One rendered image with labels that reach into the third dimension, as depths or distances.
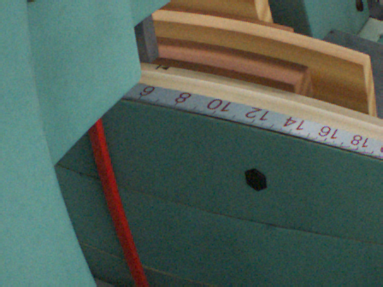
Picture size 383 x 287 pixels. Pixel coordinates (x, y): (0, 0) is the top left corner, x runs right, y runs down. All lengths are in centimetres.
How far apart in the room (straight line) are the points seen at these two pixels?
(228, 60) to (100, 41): 16
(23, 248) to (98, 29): 12
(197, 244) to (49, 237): 22
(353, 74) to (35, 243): 25
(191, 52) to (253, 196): 10
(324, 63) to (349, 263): 12
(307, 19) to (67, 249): 34
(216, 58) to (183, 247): 10
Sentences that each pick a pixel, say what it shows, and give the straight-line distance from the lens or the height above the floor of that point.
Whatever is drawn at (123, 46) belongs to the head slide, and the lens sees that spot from 39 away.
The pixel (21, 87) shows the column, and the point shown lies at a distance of 28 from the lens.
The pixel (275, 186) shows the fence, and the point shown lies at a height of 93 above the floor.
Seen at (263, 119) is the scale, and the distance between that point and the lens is 45.
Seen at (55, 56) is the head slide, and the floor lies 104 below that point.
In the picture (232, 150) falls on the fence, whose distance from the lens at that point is 46.
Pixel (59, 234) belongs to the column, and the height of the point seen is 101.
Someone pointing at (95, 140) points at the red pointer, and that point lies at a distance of 50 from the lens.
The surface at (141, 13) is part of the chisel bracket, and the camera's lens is 46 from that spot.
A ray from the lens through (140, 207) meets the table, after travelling 53.
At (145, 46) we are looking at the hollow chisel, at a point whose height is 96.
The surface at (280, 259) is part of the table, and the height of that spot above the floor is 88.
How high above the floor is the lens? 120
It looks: 34 degrees down
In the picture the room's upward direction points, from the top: 11 degrees counter-clockwise
